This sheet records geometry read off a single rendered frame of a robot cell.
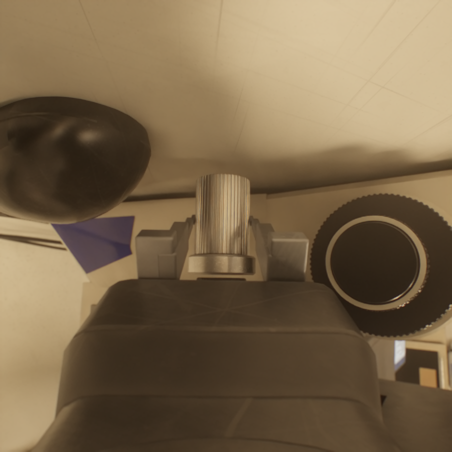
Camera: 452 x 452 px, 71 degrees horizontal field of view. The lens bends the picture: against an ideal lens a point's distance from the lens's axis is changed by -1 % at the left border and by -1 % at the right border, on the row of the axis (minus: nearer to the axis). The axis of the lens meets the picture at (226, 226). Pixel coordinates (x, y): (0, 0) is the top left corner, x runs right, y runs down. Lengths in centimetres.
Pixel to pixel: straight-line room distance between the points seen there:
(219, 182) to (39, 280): 58
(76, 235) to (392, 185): 23
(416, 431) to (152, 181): 27
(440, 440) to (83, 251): 31
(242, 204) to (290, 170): 4
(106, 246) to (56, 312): 47
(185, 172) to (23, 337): 56
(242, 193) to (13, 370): 61
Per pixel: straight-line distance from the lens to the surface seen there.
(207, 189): 15
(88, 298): 34
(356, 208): 16
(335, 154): 17
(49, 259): 71
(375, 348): 76
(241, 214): 15
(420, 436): 31
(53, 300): 72
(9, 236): 55
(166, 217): 23
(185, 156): 17
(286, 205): 21
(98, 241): 27
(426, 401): 39
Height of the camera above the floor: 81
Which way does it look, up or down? 8 degrees down
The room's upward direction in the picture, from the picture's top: 179 degrees counter-clockwise
